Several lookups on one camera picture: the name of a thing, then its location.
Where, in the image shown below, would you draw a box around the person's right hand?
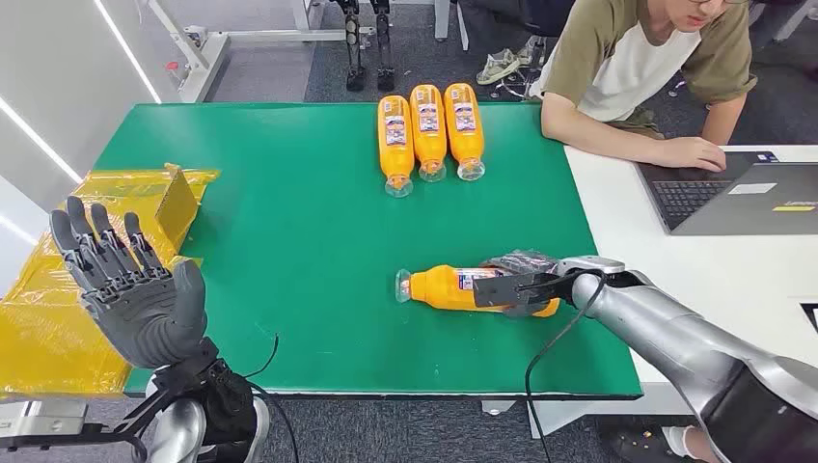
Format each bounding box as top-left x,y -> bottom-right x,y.
660,135 -> 728,173

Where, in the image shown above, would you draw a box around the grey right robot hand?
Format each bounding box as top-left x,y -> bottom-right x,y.
473,250 -> 577,319

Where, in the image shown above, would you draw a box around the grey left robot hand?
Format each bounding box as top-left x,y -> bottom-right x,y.
49,196 -> 209,370

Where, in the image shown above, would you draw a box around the orange juice bottle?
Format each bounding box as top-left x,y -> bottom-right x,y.
377,95 -> 416,199
409,84 -> 449,184
395,264 -> 561,319
443,82 -> 487,182

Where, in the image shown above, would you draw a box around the grey laptop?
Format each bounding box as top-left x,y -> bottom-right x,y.
636,150 -> 818,236

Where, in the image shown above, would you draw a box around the yellow plastic-wrapped box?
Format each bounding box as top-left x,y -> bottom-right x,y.
0,162 -> 222,400

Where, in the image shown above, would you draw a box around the person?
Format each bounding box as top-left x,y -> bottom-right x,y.
539,0 -> 759,173

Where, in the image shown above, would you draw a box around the green table mat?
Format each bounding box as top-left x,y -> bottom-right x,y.
94,101 -> 643,400

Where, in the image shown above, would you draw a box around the office chair base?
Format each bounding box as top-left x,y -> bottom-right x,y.
498,35 -> 548,101

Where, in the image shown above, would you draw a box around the black shoe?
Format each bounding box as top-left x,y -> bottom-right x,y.
597,416 -> 680,463

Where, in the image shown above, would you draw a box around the beige sneaker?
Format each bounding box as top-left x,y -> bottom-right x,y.
476,47 -> 522,87

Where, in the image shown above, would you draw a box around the person's bare leg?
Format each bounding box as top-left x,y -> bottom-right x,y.
661,424 -> 726,463

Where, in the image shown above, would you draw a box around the black robot leg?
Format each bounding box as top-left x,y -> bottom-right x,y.
337,0 -> 368,93
371,0 -> 396,93

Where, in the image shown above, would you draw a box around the white table leg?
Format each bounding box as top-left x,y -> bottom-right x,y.
434,0 -> 471,52

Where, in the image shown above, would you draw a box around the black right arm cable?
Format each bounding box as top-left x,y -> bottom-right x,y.
524,273 -> 607,463

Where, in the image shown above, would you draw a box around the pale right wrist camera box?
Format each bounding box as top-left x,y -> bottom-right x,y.
554,255 -> 627,278

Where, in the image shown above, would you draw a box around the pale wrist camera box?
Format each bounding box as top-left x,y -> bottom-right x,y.
0,398 -> 89,442
554,255 -> 627,278

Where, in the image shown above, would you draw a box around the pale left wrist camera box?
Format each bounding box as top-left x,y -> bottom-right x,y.
0,398 -> 89,442

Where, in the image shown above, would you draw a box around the white metal stand frame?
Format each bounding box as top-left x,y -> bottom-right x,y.
145,0 -> 378,105

